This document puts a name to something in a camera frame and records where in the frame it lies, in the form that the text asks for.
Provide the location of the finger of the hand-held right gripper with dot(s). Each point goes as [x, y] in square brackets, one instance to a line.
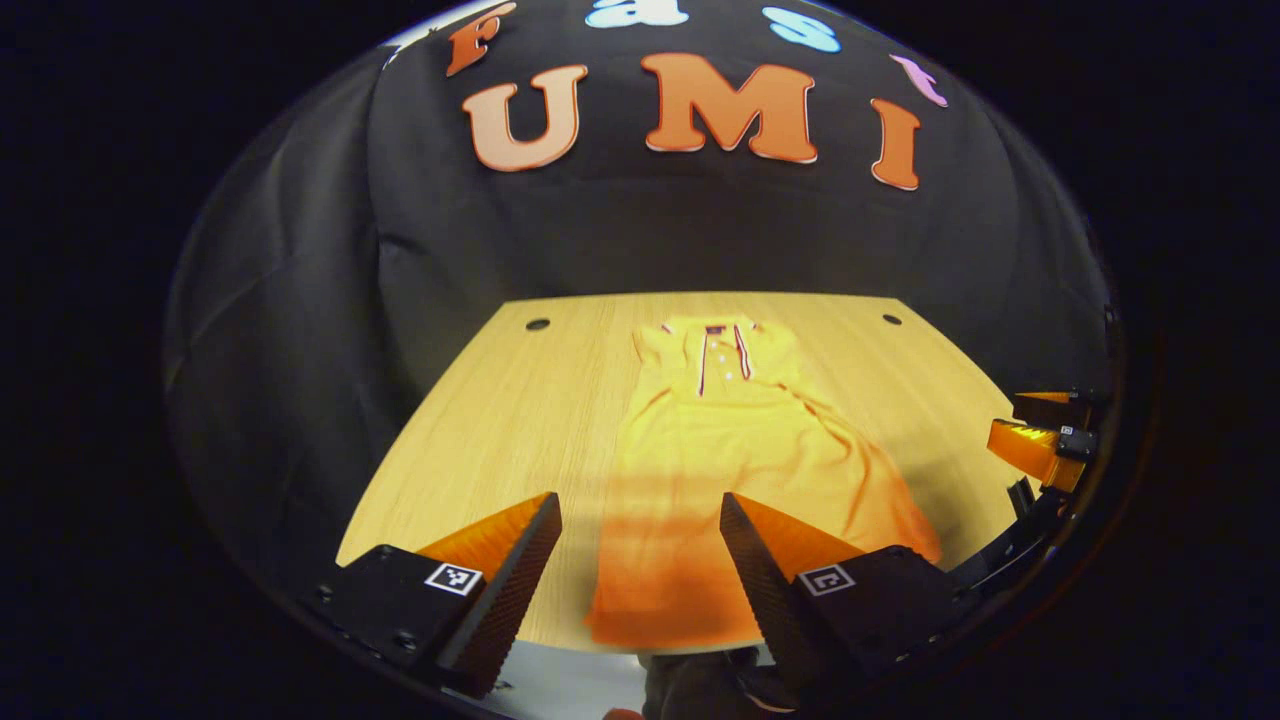
[1070, 410]
[1075, 445]

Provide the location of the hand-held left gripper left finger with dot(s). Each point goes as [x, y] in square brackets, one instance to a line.
[510, 600]

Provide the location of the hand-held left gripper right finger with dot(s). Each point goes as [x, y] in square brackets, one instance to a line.
[765, 600]

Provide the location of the orange T-shirt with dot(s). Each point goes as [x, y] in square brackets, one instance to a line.
[720, 440]

